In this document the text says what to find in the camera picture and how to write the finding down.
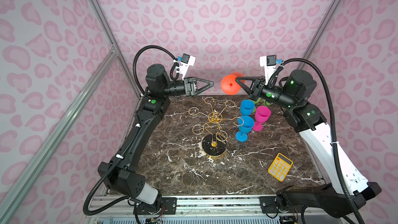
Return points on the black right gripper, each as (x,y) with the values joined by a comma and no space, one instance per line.
(251,91)

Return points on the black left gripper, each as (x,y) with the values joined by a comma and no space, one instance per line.
(190,90)

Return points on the red wine glass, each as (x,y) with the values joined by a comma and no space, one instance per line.
(229,85)

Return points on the blue wine glass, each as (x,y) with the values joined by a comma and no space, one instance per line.
(246,107)
(245,125)

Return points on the magenta wine glass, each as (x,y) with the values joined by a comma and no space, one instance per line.
(262,115)

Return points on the lime green wine glass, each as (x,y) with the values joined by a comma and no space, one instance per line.
(261,101)

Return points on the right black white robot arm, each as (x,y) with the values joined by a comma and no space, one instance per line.
(348,190)

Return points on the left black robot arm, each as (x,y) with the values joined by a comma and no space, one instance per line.
(120,173)

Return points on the yellow calculator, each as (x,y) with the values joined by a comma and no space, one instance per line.
(280,167)

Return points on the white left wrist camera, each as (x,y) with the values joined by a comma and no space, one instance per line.
(184,62)

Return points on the gold wire wine glass rack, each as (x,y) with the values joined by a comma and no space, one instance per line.
(214,143)

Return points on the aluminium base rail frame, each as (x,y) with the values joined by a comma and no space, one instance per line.
(211,209)

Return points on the aluminium enclosure frame strut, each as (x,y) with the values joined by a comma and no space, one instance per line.
(66,104)

